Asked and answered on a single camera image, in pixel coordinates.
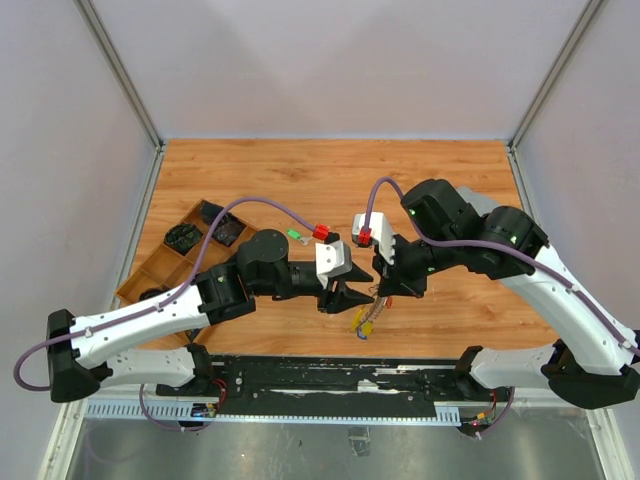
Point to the grey cloth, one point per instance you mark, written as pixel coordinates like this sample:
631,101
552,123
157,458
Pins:
482,204

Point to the keyring with coloured keys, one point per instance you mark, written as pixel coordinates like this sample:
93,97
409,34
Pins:
363,322

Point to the wooden compartment tray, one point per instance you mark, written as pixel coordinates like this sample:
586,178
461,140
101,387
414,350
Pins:
162,269

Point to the black items in tray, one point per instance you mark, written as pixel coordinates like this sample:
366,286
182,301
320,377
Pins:
228,229

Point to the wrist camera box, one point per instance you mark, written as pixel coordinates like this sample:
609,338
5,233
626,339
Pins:
332,260
378,233

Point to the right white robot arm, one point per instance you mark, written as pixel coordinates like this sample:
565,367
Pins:
591,365

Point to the green black item in tray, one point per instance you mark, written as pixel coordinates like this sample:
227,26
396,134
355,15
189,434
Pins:
183,237

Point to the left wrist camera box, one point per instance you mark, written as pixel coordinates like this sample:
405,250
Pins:
332,260

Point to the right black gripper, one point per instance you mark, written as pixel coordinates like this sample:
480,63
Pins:
394,279

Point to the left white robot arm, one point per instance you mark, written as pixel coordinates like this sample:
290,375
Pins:
88,353

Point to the green tagged key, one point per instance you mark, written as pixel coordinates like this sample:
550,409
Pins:
299,237

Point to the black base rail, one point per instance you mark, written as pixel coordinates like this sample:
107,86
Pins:
350,387

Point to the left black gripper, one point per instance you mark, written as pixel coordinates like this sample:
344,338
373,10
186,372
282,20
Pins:
344,298

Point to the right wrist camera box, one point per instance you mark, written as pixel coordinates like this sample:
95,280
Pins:
378,233

